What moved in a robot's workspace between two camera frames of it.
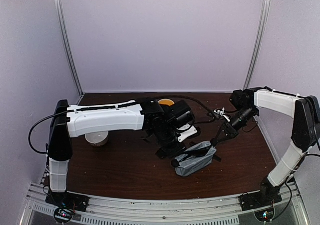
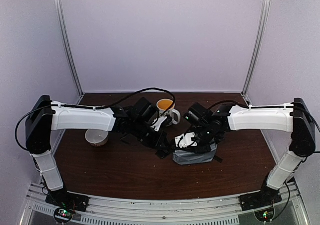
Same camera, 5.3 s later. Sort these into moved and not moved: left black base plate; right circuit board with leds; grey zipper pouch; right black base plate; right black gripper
Moved: grey zipper pouch; right black gripper
Not moved: right circuit board with leds; left black base plate; right black base plate
